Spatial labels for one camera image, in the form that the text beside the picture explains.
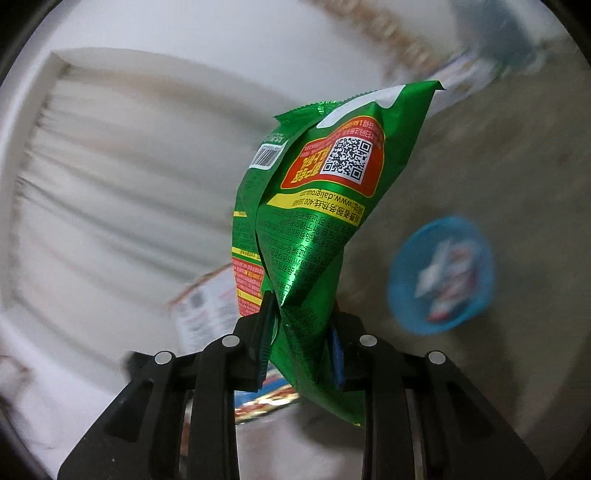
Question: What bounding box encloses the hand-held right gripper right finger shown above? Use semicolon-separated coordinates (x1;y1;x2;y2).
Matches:
329;314;548;480

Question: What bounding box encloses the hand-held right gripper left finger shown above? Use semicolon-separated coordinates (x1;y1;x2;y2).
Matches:
58;291;278;480

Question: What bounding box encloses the red yellow snack packet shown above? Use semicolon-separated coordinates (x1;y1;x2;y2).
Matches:
233;378;302;424

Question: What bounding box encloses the blue white carton box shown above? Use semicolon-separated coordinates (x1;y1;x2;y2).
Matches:
168;263;242;352

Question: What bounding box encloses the blue plastic bucket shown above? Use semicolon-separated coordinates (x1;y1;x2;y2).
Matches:
387;216;497;335

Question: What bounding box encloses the green snack packet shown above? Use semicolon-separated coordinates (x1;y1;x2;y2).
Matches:
231;80;446;428

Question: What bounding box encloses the clear wrapper with red print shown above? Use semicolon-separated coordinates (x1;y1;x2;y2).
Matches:
416;237;482;324

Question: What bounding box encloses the white curtain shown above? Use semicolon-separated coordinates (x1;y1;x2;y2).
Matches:
0;51;324;315

